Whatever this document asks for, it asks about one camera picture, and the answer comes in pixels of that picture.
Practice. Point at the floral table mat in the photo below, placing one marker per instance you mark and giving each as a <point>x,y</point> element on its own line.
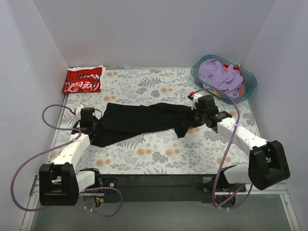
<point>201,151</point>

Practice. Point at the black t-shirt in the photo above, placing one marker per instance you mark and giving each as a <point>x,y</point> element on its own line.
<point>121,122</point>

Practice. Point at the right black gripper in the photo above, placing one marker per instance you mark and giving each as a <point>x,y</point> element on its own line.
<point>190,118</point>

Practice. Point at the folded red Coca-Cola shirt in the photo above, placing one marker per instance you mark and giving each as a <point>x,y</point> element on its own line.
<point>84,80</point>

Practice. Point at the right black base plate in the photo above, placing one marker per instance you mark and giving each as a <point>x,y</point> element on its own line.
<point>222,185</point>

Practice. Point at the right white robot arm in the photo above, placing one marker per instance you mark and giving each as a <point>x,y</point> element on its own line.
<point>267,164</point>

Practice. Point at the teal plastic basket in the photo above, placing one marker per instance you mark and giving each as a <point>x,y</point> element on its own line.
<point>249,83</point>

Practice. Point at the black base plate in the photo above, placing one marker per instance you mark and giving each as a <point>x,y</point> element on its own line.
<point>222,185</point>
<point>106,182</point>

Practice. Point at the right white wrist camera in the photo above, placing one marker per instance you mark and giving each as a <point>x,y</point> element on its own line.
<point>194,98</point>

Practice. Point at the lilac t-shirt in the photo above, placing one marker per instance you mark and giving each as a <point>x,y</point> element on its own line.
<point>211,72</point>

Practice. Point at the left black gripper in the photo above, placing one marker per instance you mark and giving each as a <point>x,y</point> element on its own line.
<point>94,127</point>

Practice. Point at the red garment in basket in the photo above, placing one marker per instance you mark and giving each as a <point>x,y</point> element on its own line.
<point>233,81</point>

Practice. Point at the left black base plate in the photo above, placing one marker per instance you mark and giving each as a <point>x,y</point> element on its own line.
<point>106,182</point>

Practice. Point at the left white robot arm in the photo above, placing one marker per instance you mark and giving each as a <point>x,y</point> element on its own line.
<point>59,182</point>

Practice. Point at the aluminium mounting rail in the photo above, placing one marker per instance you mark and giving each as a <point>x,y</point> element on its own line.
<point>280,188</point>

